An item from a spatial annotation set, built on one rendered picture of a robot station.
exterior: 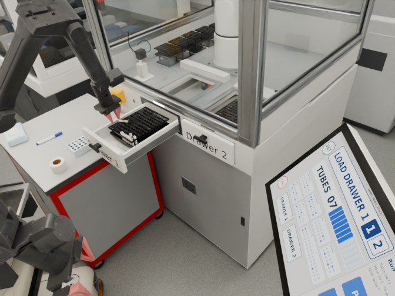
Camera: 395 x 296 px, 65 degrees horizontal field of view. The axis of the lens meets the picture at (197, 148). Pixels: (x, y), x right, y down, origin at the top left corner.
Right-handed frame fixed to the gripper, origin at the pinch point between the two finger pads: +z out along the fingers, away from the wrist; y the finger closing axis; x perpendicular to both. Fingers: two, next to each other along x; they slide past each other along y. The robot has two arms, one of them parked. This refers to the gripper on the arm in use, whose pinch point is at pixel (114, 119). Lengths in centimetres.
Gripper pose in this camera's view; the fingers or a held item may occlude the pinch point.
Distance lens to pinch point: 139.2
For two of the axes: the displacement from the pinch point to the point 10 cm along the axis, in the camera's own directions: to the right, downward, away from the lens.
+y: 7.0, -5.8, 4.1
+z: 1.7, 6.9, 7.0
